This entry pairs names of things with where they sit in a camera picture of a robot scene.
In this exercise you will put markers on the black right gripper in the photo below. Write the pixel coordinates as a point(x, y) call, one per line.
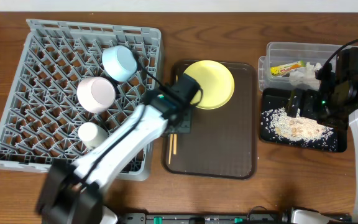
point(305, 101)

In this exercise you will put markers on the brown serving tray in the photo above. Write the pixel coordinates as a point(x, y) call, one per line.
point(223, 141)

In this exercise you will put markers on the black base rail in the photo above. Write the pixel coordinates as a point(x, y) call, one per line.
point(255, 215)

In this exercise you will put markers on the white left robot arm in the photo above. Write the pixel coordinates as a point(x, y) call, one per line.
point(73, 193)

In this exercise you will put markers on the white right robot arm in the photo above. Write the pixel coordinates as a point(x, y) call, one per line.
point(307, 111)

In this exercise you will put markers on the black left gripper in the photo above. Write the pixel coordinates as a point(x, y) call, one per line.
point(182, 123)

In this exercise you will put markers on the white cup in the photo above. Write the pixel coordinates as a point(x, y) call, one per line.
point(92, 135)

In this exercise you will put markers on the black rectangular tray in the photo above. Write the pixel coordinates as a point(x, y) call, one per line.
point(273, 98)

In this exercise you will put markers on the wooden chopstick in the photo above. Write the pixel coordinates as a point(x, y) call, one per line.
point(170, 149)
point(175, 144)

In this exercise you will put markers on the clear plastic bin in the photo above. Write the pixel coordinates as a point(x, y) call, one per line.
point(280, 53)

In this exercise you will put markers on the rice and nuts pile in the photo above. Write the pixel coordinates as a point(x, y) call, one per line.
point(277, 127)

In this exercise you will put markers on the yellow round plate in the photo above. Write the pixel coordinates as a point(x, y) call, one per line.
point(216, 82)

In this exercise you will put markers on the pink bowl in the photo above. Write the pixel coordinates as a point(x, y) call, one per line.
point(96, 94)

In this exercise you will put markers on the grey dish rack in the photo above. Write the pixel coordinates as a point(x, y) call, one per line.
point(42, 114)

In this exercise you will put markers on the white tissue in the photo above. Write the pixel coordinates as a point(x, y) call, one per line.
point(305, 77)

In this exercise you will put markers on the green orange snack wrapper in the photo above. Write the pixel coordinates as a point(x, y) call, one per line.
point(286, 68)

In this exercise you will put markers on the light blue bowl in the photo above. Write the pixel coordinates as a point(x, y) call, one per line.
point(119, 63)

